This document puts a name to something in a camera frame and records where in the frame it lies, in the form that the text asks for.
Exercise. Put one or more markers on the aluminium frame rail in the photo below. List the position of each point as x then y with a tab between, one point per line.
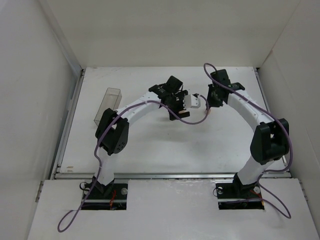
147	176

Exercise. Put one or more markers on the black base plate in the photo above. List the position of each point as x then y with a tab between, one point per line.
116	191
234	191

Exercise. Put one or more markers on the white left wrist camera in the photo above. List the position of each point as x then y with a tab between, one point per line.
192	101

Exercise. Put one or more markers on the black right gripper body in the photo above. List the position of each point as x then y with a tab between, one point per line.
213	96

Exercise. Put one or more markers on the light wood cylinder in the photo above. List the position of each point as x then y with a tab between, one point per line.
207	111

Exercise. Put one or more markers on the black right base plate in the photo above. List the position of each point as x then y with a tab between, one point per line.
234	191

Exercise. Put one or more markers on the light long wood block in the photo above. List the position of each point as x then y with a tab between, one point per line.
184	113

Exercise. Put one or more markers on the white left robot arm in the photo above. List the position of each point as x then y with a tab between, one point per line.
113	130

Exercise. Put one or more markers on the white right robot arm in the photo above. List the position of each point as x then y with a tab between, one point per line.
269	142

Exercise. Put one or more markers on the clear plastic box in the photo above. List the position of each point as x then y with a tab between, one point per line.
111	100

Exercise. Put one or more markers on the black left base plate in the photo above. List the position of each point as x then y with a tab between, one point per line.
116	191

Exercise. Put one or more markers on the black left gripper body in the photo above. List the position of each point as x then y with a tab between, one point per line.
178	105

